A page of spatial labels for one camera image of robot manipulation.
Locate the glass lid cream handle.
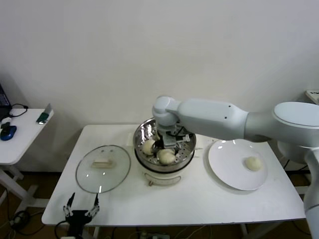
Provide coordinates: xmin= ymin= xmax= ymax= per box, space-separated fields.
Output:
xmin=75 ymin=144 xmax=132 ymax=194

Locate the green handled scraper tool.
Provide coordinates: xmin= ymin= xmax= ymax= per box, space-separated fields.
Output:
xmin=36 ymin=103 xmax=54 ymax=124

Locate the blue computer mouse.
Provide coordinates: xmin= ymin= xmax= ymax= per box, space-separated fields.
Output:
xmin=0 ymin=125 xmax=17 ymax=141

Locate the cream electric cooker base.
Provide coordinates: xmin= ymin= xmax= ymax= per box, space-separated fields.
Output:
xmin=128 ymin=139 xmax=201 ymax=187

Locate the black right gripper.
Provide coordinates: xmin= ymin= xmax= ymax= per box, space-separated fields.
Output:
xmin=152 ymin=133 xmax=181 ymax=157

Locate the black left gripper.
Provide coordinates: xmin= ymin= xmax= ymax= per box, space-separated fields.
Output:
xmin=62 ymin=192 xmax=101 ymax=239

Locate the black cable by wall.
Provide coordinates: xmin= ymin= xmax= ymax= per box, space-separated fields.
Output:
xmin=284 ymin=159 xmax=310 ymax=173

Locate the floor cable bundle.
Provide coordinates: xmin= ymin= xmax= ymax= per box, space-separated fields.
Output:
xmin=7 ymin=210 xmax=43 ymax=236

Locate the perforated steel steamer basket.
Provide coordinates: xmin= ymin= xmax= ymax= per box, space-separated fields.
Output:
xmin=133 ymin=118 xmax=197 ymax=168

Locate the white round plate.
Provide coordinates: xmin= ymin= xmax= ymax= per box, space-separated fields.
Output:
xmin=208 ymin=138 xmax=269 ymax=192

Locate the white side table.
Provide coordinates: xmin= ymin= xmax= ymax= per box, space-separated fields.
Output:
xmin=0 ymin=107 xmax=54 ymax=212

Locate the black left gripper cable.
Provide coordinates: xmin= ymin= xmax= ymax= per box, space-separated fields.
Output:
xmin=54 ymin=220 xmax=68 ymax=239

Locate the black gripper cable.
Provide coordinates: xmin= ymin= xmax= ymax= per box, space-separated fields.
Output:
xmin=174 ymin=125 xmax=191 ymax=143
xmin=54 ymin=220 xmax=68 ymax=239

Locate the thin black laptop cable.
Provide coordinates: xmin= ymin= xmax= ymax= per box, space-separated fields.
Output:
xmin=9 ymin=103 xmax=28 ymax=117

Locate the black laptop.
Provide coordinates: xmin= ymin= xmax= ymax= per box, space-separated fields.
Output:
xmin=0 ymin=81 xmax=12 ymax=120

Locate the white power strip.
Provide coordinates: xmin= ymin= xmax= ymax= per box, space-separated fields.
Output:
xmin=136 ymin=231 xmax=170 ymax=239

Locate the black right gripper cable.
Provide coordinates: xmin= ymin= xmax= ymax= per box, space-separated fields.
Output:
xmin=174 ymin=125 xmax=191 ymax=143

